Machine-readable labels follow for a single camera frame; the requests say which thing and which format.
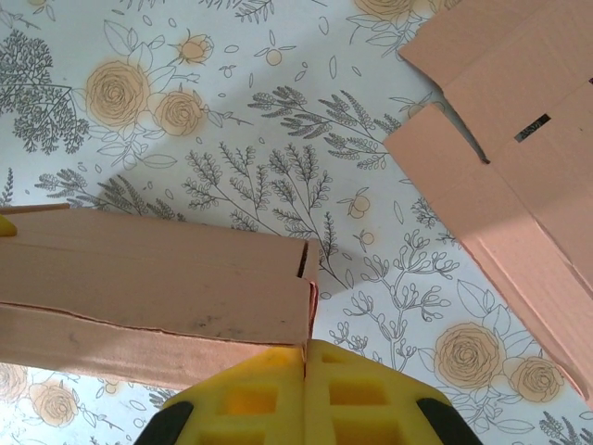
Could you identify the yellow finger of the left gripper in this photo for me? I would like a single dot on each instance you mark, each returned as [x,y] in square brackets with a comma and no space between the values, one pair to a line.
[6,228]

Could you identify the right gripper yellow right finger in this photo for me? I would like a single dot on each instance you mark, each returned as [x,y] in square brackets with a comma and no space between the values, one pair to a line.
[366,398]

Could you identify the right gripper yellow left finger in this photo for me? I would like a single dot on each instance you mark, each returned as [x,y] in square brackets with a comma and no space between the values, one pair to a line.
[250,398]

